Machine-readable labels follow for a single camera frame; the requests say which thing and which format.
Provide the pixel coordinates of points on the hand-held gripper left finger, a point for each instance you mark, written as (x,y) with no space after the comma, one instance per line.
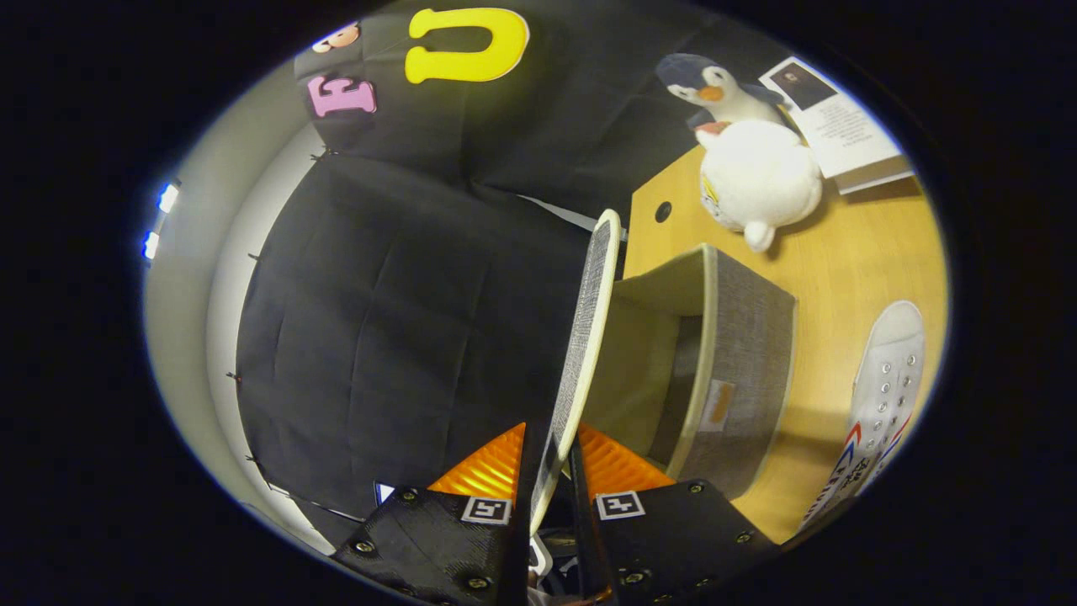
(517,555)

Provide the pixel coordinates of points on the white duck plush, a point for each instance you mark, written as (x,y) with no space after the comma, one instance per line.
(757,177)

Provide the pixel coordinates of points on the white book with dark portrait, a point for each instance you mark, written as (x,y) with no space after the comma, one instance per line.
(841,126)

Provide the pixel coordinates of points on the white canvas shoe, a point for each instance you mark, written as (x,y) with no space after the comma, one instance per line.
(883,387)

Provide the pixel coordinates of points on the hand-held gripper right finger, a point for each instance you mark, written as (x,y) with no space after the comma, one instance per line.
(589,539)

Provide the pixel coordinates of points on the grey fabric storage box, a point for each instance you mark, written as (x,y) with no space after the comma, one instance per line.
(740,353)

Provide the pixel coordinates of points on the blue-grey penguin plush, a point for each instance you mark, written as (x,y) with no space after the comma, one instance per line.
(702,80)

